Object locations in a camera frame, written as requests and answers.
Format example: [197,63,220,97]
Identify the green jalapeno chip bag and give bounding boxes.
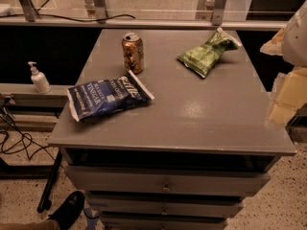
[177,27,242,79]

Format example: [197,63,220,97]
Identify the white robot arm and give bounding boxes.
[260,1,307,126]

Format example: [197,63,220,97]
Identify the orange soda can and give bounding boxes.
[122,32,144,74]

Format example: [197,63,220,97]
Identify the blue vinegar chip bag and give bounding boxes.
[67,70,154,122]

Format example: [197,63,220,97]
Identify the grey drawer cabinet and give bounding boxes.
[50,30,295,230]

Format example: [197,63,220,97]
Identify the white pump lotion bottle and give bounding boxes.
[28,61,51,94]

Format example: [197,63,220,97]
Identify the black shoe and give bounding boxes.
[49,191,84,230]

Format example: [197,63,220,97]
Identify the black metal stand leg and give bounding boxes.
[37,152,62,213]

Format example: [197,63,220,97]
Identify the tan trouser leg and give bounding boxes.
[0,219,60,230]

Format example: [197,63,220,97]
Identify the black floor cables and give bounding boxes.
[0,105,57,161]

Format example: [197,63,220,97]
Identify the black cable on ledge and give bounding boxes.
[0,12,136,23]

